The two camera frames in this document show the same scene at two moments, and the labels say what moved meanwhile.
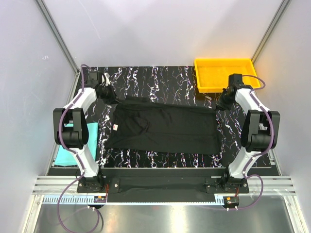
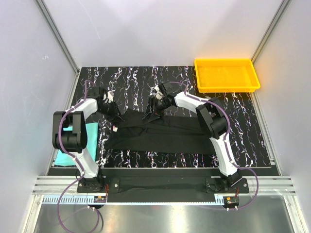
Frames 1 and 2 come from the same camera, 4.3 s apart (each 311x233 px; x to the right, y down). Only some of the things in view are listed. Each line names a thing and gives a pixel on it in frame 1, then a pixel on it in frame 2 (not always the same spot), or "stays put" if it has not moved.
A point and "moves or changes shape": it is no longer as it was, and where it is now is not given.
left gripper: x=113 y=99 → x=115 y=113
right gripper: x=220 y=105 → x=152 y=102
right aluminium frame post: x=276 y=19 stays put
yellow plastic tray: x=212 y=74 stays put
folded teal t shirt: x=65 y=157 stays put
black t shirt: x=137 y=124 moves or changes shape
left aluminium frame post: x=43 y=8 stays put
